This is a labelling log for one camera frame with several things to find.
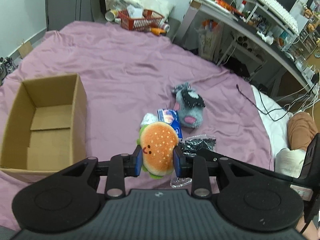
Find plush hamburger toy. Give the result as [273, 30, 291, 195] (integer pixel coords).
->
[137, 121, 179, 179]

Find white crumpled soft item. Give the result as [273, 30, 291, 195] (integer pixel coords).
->
[140, 113, 159, 128]

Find black items plastic bag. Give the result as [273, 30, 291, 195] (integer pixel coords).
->
[178, 134, 216, 157]

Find blue tissue packet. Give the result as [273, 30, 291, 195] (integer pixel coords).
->
[157, 109, 183, 140]

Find grey plush mouse toy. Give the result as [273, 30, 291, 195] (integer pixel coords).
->
[171, 82, 206, 128]

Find white bed sheet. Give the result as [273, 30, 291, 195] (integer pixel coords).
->
[251, 85, 292, 158]

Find brown pillow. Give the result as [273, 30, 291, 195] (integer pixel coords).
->
[287, 112, 318, 151]

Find open brown cardboard box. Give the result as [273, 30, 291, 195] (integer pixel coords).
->
[1, 74, 87, 183]

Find purple bed sheet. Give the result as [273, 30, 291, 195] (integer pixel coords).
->
[1, 22, 273, 170]

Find printed shopping bag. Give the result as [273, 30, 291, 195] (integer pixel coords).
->
[196, 19, 224, 62]

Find orange bottle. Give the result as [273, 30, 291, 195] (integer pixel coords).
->
[150, 28, 167, 36]

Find red plastic basket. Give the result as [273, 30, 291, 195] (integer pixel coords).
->
[118, 9, 164, 31]

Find small brown paper bag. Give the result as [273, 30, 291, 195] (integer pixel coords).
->
[18, 41, 33, 59]

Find black-top desk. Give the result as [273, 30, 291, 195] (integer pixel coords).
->
[174, 0, 312, 88]

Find clear plastic bottle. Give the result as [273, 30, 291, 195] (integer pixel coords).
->
[105, 0, 129, 11]

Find white plastic bag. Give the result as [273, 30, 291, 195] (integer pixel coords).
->
[124, 0, 174, 22]

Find grey door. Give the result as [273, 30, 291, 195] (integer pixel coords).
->
[45, 0, 106, 30]

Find white monitor riser shelf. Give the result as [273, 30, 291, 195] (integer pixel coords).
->
[245, 0, 299, 46]

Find white keyboard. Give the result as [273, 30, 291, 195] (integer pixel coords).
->
[257, 0, 298, 34]

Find black charging cable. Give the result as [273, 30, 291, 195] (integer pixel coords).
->
[236, 74, 320, 122]

